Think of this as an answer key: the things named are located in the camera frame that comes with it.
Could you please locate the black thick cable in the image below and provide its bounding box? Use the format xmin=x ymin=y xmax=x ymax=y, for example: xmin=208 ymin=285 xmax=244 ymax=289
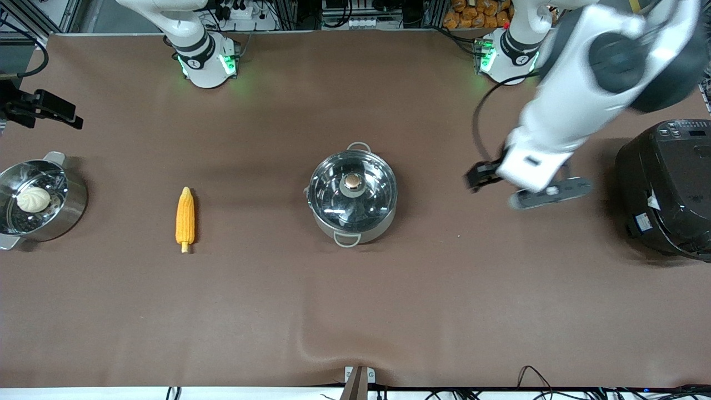
xmin=0 ymin=17 xmax=51 ymax=79

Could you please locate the black looped cable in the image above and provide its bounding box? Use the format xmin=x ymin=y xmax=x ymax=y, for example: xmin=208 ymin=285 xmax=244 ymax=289
xmin=517 ymin=365 xmax=559 ymax=400

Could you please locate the yellow corn cob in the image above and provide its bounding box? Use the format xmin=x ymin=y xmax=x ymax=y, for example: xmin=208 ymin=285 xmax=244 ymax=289
xmin=175 ymin=186 xmax=197 ymax=254

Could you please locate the brown table mat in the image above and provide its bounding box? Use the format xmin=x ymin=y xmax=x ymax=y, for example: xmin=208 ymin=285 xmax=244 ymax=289
xmin=0 ymin=28 xmax=711 ymax=389

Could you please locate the steel steamer pot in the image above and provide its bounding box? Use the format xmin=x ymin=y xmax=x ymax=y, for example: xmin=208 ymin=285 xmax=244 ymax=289
xmin=0 ymin=151 xmax=89 ymax=251

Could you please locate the black rice cooker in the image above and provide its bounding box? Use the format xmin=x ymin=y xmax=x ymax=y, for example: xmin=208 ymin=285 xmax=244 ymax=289
xmin=613 ymin=118 xmax=711 ymax=263

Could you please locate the glass pot lid with knob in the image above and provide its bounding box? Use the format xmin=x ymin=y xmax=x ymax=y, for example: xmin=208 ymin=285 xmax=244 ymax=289
xmin=308 ymin=151 xmax=398 ymax=232

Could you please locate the white steamed bun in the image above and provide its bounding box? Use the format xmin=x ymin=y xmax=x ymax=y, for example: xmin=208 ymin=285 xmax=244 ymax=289
xmin=16 ymin=186 xmax=52 ymax=213

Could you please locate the bag of orange bread rolls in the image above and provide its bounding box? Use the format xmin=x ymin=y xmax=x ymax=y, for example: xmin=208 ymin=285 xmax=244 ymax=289
xmin=443 ymin=0 xmax=513 ymax=31

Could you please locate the metal bracket at table edge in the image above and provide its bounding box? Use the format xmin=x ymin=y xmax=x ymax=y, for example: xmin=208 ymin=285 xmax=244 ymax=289
xmin=340 ymin=365 xmax=376 ymax=400

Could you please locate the steel pot with handles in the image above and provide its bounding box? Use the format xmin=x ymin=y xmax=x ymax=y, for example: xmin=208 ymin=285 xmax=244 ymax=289
xmin=304 ymin=142 xmax=399 ymax=248

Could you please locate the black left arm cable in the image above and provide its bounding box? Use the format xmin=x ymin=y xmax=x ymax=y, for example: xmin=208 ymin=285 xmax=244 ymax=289
xmin=472 ymin=71 xmax=542 ymax=167

